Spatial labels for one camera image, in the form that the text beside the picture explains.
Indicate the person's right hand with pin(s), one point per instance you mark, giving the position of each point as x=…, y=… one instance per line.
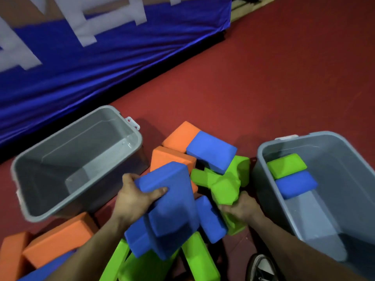
x=244, y=209

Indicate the person's left hand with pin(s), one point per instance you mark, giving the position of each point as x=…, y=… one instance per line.
x=130, y=203

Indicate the person's right fingers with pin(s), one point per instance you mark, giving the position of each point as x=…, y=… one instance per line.
x=227, y=208

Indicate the person's left thumb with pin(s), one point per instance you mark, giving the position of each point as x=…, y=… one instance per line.
x=156, y=193

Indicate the large blue foam block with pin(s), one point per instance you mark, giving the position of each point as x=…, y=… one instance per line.
x=172, y=190

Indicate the green foam block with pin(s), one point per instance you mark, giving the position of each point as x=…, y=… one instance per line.
x=115, y=261
x=146, y=269
x=200, y=259
x=225, y=188
x=202, y=177
x=243, y=169
x=285, y=165

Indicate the person's right forearm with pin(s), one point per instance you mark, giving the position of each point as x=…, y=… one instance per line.
x=293, y=254

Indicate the person's left forearm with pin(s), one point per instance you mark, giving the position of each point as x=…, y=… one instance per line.
x=88, y=254

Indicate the orange foam block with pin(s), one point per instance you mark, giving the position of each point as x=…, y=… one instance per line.
x=168, y=159
x=178, y=137
x=11, y=256
x=58, y=239

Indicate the person's black white sneaker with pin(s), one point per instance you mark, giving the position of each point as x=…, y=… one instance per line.
x=260, y=269

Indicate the grey plastic storage bin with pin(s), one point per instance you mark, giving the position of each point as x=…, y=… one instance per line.
x=73, y=160
x=337, y=201

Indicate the blue banner cloth white letters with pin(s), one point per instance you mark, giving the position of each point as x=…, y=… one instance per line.
x=102, y=52

